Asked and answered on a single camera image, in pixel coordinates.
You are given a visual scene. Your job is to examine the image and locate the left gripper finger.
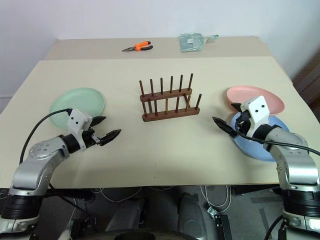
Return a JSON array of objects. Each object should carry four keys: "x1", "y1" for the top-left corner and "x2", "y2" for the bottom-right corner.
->
[
  {"x1": 90, "y1": 115, "x2": 107, "y2": 127},
  {"x1": 99, "y1": 128, "x2": 123, "y2": 147}
]

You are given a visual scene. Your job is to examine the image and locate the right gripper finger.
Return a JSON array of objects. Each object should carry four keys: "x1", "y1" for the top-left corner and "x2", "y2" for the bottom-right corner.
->
[
  {"x1": 230, "y1": 102, "x2": 243, "y2": 114},
  {"x1": 212, "y1": 116, "x2": 237, "y2": 139}
]

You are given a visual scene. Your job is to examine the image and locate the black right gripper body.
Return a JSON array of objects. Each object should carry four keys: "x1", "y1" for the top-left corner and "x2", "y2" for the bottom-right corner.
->
[{"x1": 235, "y1": 109, "x2": 253, "y2": 137}]

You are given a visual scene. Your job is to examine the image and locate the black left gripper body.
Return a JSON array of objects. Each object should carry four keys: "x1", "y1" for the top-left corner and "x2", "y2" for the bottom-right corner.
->
[{"x1": 81, "y1": 126, "x2": 102, "y2": 149}]

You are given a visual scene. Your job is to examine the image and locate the wooden dish rack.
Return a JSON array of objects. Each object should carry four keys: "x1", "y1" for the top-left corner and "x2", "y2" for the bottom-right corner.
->
[{"x1": 138, "y1": 72, "x2": 203, "y2": 123}]

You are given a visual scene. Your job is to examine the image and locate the pink red plate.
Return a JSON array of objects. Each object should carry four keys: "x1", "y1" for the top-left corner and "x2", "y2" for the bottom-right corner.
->
[{"x1": 226, "y1": 85, "x2": 286, "y2": 117}]

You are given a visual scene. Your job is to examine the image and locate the blue plate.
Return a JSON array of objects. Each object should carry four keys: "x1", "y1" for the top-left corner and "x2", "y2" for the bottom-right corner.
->
[{"x1": 230, "y1": 111, "x2": 291, "y2": 163}]

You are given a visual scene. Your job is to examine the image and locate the light green plate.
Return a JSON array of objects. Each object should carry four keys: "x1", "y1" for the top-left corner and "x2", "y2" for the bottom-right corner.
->
[{"x1": 48, "y1": 87, "x2": 106, "y2": 130}]

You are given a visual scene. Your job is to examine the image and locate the brown wooden furniture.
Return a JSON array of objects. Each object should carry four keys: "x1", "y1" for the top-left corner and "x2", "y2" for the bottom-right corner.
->
[{"x1": 291, "y1": 53, "x2": 320, "y2": 109}]

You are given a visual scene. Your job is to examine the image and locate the clear plastic bag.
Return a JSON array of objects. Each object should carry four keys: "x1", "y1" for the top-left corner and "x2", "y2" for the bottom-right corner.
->
[{"x1": 178, "y1": 32, "x2": 208, "y2": 53}]

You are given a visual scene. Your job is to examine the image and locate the dark rounded shape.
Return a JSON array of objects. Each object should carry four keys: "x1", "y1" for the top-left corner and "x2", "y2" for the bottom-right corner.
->
[
  {"x1": 104, "y1": 194, "x2": 149, "y2": 234},
  {"x1": 178, "y1": 191, "x2": 214, "y2": 240}
]

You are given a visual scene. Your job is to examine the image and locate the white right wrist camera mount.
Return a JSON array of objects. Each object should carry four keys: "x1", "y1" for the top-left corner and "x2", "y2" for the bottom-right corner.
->
[{"x1": 239, "y1": 95, "x2": 271, "y2": 139}]

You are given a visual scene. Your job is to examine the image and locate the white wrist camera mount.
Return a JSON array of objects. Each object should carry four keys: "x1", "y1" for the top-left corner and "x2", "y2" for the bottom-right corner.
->
[
  {"x1": 67, "y1": 108, "x2": 93, "y2": 151},
  {"x1": 239, "y1": 95, "x2": 271, "y2": 139}
]

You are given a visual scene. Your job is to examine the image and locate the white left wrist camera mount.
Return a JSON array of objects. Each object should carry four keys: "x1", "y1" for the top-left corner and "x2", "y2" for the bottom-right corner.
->
[{"x1": 67, "y1": 108, "x2": 93, "y2": 151}]

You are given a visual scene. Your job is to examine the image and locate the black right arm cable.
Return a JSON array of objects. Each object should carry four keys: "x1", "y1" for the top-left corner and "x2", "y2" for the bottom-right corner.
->
[{"x1": 234, "y1": 119, "x2": 320, "y2": 155}]

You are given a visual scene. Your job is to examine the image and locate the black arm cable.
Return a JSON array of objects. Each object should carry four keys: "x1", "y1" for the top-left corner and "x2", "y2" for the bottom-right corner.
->
[
  {"x1": 19, "y1": 107, "x2": 74, "y2": 166},
  {"x1": 234, "y1": 119, "x2": 320, "y2": 155}
]

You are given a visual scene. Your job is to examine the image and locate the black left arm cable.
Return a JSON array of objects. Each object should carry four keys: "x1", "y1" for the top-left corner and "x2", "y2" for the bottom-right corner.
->
[{"x1": 19, "y1": 107, "x2": 74, "y2": 166}]

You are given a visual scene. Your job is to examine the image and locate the black table frame bar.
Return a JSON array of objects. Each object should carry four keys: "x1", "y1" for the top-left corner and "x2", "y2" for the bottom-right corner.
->
[{"x1": 41, "y1": 186, "x2": 96, "y2": 202}]

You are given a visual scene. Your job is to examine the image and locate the white floor cable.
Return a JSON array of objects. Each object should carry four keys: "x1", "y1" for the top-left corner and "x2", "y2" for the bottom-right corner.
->
[{"x1": 199, "y1": 184, "x2": 233, "y2": 209}]

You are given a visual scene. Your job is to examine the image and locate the orange handled pliers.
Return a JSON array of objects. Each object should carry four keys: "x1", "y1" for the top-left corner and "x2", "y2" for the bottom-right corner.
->
[{"x1": 121, "y1": 40, "x2": 154, "y2": 53}]

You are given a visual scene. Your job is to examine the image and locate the small metal bracket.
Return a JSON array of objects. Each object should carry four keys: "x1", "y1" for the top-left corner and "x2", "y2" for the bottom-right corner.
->
[{"x1": 207, "y1": 206, "x2": 219, "y2": 219}]

